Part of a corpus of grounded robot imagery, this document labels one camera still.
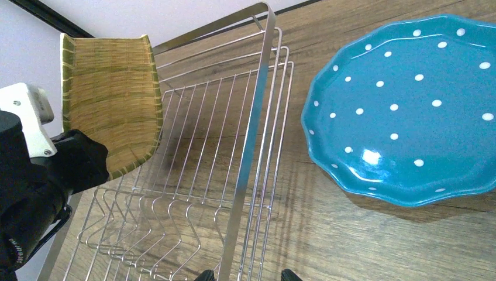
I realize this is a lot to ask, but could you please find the teal polka dot plate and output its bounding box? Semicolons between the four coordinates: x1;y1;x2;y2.
301;14;495;207

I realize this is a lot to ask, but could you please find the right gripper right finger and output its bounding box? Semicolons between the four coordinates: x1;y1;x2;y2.
280;269;302;281

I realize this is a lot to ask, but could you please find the bamboo pattern square plate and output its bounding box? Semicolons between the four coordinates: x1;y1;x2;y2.
60;33;163;180

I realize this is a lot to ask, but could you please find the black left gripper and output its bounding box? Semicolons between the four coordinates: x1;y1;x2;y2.
1;111;109;280

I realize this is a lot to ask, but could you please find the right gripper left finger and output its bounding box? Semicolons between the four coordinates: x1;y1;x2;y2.
194;269;216;281

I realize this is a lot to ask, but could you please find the metal wire dish rack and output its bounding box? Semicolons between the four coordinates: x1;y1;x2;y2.
39;1;294;280

